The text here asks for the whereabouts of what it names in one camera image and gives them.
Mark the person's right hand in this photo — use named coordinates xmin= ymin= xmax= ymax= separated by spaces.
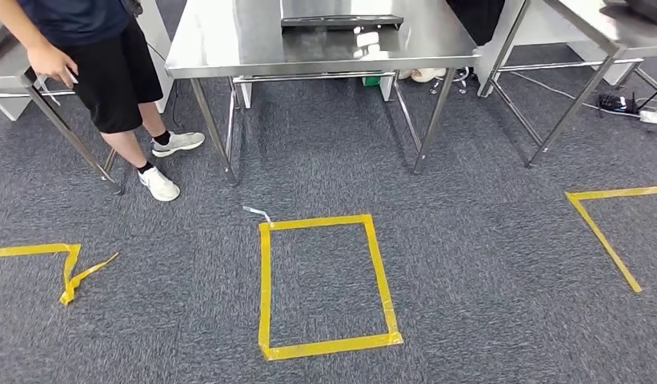
xmin=26 ymin=41 xmax=79 ymax=89

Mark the black plastic frame part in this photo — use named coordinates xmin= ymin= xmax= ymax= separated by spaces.
xmin=280 ymin=14 xmax=405 ymax=30

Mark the stainless steel workbench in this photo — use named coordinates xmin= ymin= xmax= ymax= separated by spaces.
xmin=164 ymin=0 xmax=482 ymax=187

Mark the torn yellow floor tape marking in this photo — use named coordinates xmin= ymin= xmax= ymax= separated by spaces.
xmin=0 ymin=242 xmax=120 ymax=307

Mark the white tape strip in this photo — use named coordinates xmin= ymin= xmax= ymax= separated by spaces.
xmin=242 ymin=205 xmax=273 ymax=224

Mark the silver chair base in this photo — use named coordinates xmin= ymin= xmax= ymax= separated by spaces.
xmin=428 ymin=66 xmax=471 ymax=97

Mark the black power adapter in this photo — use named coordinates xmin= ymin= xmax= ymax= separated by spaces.
xmin=597 ymin=92 xmax=657 ymax=115

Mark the white floor cable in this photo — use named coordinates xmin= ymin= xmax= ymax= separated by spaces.
xmin=511 ymin=71 xmax=643 ymax=118

